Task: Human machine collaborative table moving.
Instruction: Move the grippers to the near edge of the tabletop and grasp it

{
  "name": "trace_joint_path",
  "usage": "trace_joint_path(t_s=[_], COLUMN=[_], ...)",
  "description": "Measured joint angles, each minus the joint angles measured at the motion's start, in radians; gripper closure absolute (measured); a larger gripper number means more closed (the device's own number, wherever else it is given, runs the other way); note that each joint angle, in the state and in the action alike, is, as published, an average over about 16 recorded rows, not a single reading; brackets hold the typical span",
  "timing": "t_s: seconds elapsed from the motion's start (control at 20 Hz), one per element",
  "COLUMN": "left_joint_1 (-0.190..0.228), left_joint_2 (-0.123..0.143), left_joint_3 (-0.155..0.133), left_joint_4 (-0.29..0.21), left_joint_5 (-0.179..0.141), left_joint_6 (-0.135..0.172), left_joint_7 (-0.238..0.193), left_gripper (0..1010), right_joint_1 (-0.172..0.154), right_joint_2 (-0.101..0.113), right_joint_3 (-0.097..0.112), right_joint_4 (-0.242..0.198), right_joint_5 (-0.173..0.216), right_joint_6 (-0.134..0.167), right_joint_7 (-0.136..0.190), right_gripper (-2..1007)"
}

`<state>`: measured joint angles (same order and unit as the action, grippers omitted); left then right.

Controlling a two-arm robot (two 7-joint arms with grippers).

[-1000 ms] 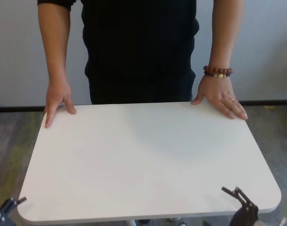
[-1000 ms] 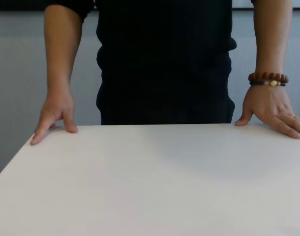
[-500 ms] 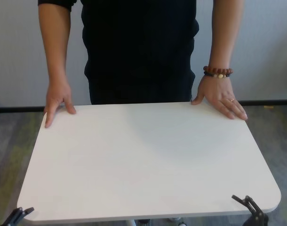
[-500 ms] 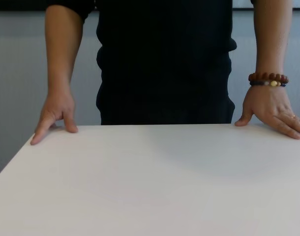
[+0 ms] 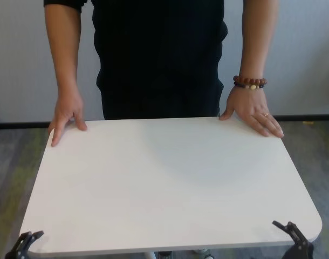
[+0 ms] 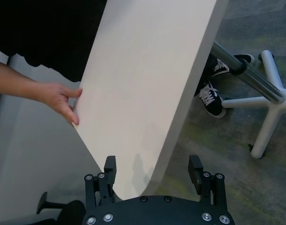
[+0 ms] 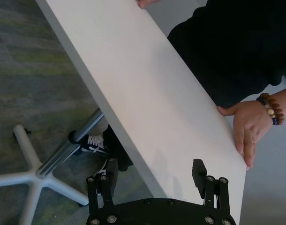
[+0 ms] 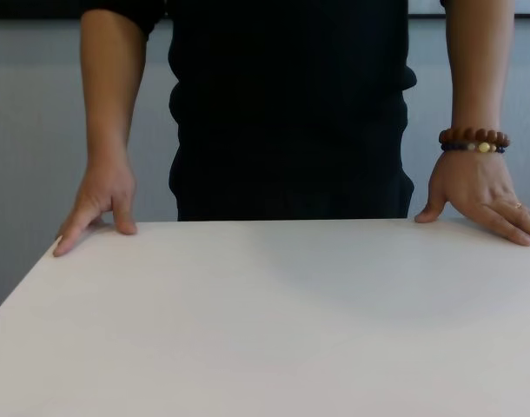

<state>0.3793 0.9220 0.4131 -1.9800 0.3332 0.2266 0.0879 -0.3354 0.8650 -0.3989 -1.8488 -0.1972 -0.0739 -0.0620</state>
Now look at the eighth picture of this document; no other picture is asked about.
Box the person's left hand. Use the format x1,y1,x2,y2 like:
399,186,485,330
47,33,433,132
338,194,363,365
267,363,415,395
414,151,530,248

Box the person's right hand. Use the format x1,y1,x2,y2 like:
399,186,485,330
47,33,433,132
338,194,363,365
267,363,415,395
52,162,138,257

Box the white pedestal table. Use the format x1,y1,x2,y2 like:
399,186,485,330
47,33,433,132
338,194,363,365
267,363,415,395
0,215,530,417

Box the person's bare right forearm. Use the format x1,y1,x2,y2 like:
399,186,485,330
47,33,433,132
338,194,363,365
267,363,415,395
80,8,156,175

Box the person's bare left forearm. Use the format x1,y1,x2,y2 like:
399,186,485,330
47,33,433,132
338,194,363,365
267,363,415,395
441,0,519,134

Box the person's body in black clothes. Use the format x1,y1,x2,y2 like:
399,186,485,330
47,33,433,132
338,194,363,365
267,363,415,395
80,0,448,222

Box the dark bead bracelet yellow bead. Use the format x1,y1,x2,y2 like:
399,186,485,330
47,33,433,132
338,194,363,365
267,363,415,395
441,141,507,155

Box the brown wooden bead bracelet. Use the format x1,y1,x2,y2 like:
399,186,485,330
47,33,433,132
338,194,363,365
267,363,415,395
438,127,511,147

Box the black wall rail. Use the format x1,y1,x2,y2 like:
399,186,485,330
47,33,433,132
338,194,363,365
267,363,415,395
0,0,530,21

